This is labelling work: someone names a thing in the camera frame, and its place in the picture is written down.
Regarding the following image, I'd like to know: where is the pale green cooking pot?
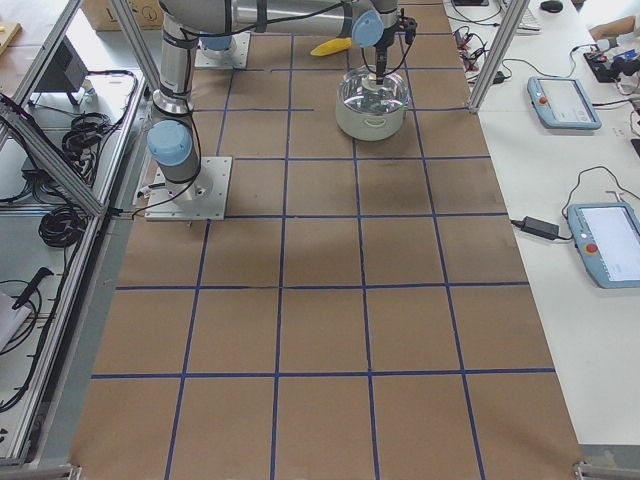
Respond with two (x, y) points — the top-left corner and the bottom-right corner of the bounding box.
(335, 96), (411, 141)

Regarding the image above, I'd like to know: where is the yellow corn cob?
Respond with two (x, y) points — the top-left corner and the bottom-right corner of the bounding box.
(310, 37), (352, 57)

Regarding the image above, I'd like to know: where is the aluminium frame post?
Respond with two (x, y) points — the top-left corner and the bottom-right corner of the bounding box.
(468, 0), (528, 113)

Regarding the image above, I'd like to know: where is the far blue teach pendant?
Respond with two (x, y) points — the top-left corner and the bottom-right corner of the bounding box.
(527, 77), (602, 131)

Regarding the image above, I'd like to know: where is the black power adapter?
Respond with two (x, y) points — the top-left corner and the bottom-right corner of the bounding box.
(520, 216), (559, 240)

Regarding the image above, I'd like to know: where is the black cable coil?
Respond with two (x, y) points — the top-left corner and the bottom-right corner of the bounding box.
(38, 205), (84, 250)

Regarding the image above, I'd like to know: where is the blue teach pendant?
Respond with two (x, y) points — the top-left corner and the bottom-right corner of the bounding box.
(567, 202), (639, 289)
(527, 77), (602, 131)

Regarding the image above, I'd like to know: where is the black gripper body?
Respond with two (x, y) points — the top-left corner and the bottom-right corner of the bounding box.
(375, 28), (391, 56)

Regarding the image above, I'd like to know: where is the cardboard box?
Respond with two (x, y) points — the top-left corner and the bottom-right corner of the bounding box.
(82, 0), (166, 32)

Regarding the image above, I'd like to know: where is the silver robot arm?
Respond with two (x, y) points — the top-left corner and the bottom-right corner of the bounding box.
(200, 35), (236, 57)
(147, 1), (417, 206)

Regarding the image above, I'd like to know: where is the near blue teach pendant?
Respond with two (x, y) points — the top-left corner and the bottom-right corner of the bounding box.
(567, 202), (639, 289)

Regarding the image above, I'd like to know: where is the brown paper table cover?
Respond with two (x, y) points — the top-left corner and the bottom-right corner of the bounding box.
(71, 1), (581, 479)

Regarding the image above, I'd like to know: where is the glass pot lid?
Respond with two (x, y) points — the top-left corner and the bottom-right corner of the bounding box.
(337, 66), (410, 115)

